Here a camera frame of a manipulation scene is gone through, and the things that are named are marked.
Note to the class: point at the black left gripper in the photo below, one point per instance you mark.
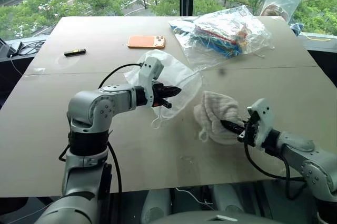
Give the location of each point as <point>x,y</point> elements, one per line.
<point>159,91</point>

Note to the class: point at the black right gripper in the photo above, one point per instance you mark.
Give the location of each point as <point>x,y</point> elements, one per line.
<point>251,132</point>

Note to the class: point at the white towel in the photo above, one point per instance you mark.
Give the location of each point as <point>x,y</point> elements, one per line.
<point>218,111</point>

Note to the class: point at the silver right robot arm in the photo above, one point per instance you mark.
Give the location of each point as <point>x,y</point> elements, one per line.
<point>310,161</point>

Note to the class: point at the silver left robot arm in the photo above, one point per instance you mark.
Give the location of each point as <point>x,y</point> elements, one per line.
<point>87,108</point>

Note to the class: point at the large clear plastic bag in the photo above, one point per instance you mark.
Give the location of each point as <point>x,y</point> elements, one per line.
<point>202,50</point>

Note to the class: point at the clear zip bag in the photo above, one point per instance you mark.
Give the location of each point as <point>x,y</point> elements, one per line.
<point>283,4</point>

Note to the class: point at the orange smartphone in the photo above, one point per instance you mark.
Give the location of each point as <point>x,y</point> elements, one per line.
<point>146,41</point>

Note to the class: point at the small black stick device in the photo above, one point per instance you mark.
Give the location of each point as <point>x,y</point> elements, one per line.
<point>75,52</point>

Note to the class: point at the light blue cloth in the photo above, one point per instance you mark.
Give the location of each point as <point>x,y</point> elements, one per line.
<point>297,29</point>

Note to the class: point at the black box device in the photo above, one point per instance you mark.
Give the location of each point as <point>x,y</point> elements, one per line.
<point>8,49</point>

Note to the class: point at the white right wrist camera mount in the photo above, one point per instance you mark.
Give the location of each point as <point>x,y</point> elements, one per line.
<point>263,121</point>

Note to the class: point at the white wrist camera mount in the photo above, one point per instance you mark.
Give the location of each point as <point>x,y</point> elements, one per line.
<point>263,121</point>
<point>152,67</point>

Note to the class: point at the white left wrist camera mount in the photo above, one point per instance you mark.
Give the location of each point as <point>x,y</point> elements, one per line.
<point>152,67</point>

